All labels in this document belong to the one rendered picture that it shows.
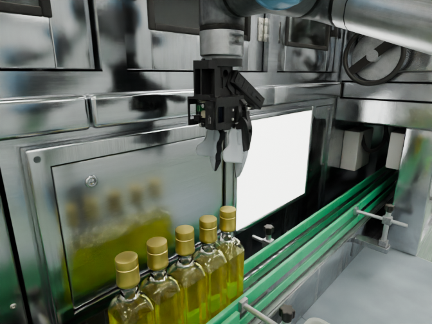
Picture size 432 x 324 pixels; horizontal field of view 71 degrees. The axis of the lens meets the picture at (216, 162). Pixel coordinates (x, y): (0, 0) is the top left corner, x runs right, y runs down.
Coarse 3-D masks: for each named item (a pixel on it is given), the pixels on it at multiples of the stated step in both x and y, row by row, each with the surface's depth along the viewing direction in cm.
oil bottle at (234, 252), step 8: (224, 248) 62; (232, 248) 62; (240, 248) 63; (232, 256) 62; (240, 256) 64; (232, 264) 62; (240, 264) 64; (232, 272) 63; (240, 272) 65; (232, 280) 63; (240, 280) 66; (232, 288) 64; (240, 288) 66; (232, 296) 64
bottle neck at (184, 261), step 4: (180, 256) 54; (184, 256) 54; (188, 256) 54; (192, 256) 55; (180, 260) 54; (184, 260) 54; (188, 260) 54; (192, 260) 55; (180, 264) 55; (184, 264) 54; (188, 264) 54
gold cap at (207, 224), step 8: (208, 216) 59; (200, 224) 57; (208, 224) 56; (216, 224) 57; (200, 232) 58; (208, 232) 57; (216, 232) 58; (200, 240) 58; (208, 240) 57; (216, 240) 58
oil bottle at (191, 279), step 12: (192, 264) 55; (180, 276) 54; (192, 276) 54; (204, 276) 56; (192, 288) 54; (204, 288) 57; (192, 300) 55; (204, 300) 58; (192, 312) 56; (204, 312) 58
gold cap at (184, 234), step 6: (180, 228) 54; (186, 228) 54; (192, 228) 54; (180, 234) 52; (186, 234) 52; (192, 234) 53; (180, 240) 53; (186, 240) 53; (192, 240) 54; (180, 246) 53; (186, 246) 53; (192, 246) 54; (180, 252) 53; (186, 252) 53; (192, 252) 54
